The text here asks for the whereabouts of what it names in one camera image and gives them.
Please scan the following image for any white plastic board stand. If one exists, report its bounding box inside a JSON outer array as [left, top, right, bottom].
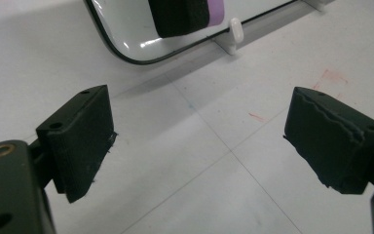
[[212, 18, 244, 56]]

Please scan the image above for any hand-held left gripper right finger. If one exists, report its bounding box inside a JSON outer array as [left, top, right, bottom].
[[282, 86, 374, 195]]

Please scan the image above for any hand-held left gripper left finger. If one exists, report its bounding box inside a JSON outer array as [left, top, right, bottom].
[[35, 84, 118, 204]]

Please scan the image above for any black and purple eraser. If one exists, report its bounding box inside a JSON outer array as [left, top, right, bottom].
[[147, 0, 226, 39]]

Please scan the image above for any white whiteboard with black rim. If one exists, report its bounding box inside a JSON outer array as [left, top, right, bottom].
[[83, 0, 301, 65]]

